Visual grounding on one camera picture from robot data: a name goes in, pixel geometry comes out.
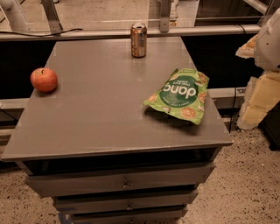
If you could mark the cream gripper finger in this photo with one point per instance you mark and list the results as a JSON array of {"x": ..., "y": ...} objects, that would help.
[
  {"x": 247, "y": 50},
  {"x": 261, "y": 96}
]

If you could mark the green rice chip bag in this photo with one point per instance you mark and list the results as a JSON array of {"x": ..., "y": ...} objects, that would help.
[{"x": 182, "y": 96}]

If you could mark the orange soda can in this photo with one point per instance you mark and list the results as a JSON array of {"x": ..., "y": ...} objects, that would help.
[{"x": 138, "y": 37}]

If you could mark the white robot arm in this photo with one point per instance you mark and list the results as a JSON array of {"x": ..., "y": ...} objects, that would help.
[{"x": 267, "y": 50}]

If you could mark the top drawer knob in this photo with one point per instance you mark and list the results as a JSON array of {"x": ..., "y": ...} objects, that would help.
[{"x": 125, "y": 185}]

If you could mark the drawer knob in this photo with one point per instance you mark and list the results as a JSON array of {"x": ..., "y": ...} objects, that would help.
[
  {"x": 129, "y": 207},
  {"x": 125, "y": 185}
]

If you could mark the middle drawer knob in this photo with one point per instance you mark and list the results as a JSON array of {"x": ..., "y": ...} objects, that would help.
[{"x": 129, "y": 207}]

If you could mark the grey drawer cabinet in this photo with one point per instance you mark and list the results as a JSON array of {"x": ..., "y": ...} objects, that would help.
[{"x": 79, "y": 144}]

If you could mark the red apple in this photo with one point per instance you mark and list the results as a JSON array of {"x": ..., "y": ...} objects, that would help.
[{"x": 44, "y": 79}]

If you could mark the white pipe top left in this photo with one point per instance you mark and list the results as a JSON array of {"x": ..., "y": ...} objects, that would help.
[{"x": 14, "y": 14}]

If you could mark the grey metal rail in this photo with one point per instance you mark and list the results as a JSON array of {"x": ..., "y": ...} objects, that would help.
[{"x": 79, "y": 34}]

